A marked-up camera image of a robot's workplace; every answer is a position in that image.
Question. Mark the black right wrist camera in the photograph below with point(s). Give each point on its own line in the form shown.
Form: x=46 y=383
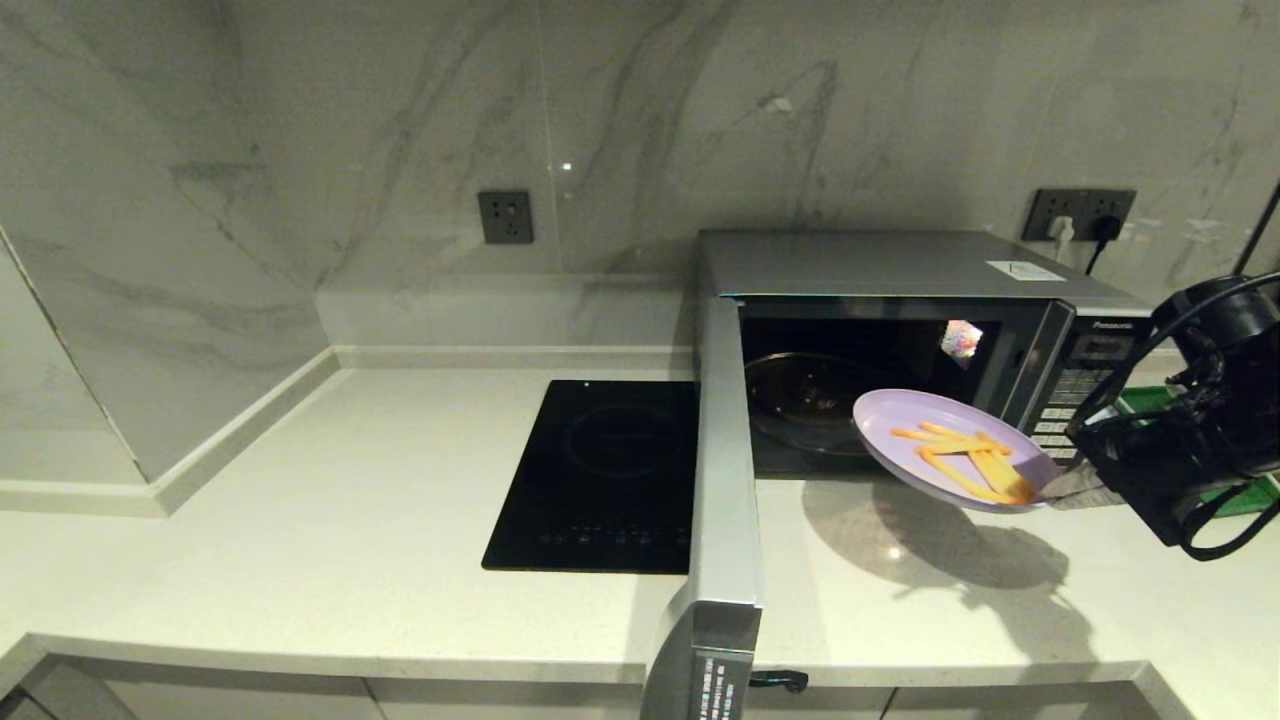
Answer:
x=1225 y=325

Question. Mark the silver microwave oven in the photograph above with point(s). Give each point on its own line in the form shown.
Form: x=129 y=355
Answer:
x=850 y=262

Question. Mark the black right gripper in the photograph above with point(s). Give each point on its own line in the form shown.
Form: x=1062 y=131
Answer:
x=1180 y=460

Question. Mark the microwave door with dark glass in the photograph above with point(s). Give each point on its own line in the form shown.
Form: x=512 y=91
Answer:
x=722 y=480

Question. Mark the lilac round plate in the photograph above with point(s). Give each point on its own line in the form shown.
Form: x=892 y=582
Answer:
x=900 y=440

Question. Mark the white paper sheet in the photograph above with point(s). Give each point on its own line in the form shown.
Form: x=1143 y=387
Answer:
x=1025 y=270

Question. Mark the grey double wall socket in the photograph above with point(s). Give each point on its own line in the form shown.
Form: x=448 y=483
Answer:
x=1078 y=202

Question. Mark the black induction cooktop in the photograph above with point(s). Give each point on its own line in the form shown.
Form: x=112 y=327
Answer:
x=600 y=480

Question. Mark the green plastic tray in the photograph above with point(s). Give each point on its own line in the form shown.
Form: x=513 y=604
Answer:
x=1245 y=497

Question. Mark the grey single wall socket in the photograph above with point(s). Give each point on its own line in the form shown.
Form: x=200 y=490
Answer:
x=505 y=218

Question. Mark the white power plug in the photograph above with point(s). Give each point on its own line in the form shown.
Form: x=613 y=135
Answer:
x=1059 y=232

